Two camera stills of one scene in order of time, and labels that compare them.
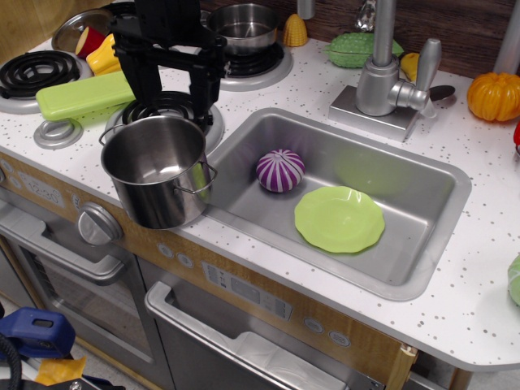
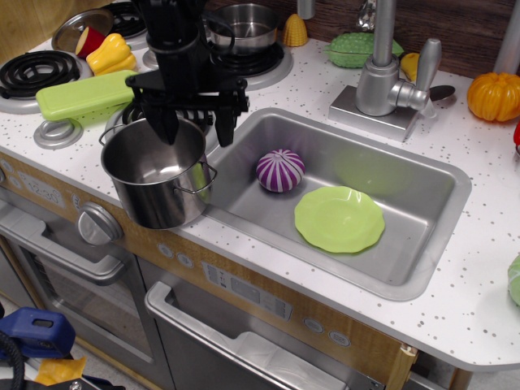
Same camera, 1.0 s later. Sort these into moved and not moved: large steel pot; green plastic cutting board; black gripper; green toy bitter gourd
Moved: black gripper
Not moved: green plastic cutting board; large steel pot; green toy bitter gourd
